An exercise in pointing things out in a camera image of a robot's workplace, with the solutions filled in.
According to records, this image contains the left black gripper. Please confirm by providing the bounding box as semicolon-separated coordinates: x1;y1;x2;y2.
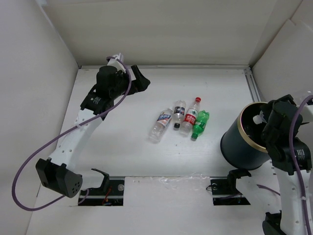
110;65;150;99

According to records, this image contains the clear bottle green blue label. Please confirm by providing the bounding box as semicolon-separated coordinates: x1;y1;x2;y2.
252;111;268;125

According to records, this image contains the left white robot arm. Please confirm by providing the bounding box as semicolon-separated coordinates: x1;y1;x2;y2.
35;65;151;198

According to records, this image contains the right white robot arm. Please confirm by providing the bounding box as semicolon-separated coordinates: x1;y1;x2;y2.
220;94;313;235

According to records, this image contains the dark bin with gold rim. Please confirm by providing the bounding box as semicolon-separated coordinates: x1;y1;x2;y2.
220;102;270;170

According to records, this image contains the clear bottle black label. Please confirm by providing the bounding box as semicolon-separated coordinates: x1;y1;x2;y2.
173;100;186;130

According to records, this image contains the clear bottle blue orange label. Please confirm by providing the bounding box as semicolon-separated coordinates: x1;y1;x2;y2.
148;107;173;143

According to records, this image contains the clear bottle red label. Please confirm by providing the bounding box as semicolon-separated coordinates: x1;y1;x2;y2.
180;97;201;137

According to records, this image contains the green plastic bottle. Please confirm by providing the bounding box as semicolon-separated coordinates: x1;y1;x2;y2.
191;110;210;141

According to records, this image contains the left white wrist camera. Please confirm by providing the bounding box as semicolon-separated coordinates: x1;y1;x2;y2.
107;53;126;72

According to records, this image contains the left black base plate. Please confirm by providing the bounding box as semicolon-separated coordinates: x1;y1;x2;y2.
78;177;125;207

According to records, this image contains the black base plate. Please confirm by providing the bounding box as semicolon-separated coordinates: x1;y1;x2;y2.
206;177;250;206
78;177;125;207

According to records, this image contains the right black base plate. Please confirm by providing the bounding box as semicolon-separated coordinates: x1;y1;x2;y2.
206;177;250;206

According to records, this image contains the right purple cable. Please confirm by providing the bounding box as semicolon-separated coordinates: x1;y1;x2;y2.
256;95;313;235

